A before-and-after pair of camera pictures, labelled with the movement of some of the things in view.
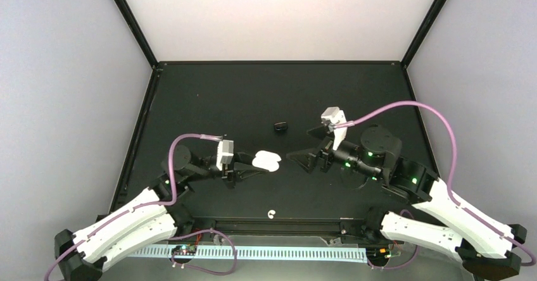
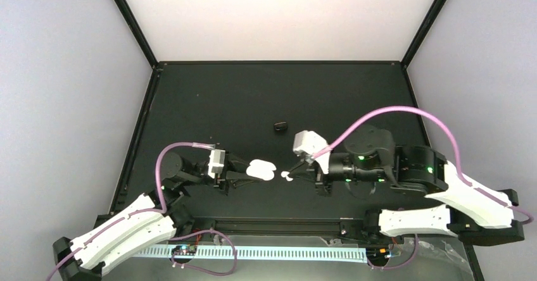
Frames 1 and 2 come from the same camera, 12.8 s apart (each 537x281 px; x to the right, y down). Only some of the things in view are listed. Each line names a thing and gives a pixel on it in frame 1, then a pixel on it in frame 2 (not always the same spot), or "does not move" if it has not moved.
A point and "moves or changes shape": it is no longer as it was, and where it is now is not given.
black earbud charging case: [281, 126] does not move
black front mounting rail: [307, 228] does not move
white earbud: [271, 211] → [284, 174]
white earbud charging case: [266, 160] moves or changes shape
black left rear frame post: [132, 20] does not move
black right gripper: [311, 154] → [312, 172]
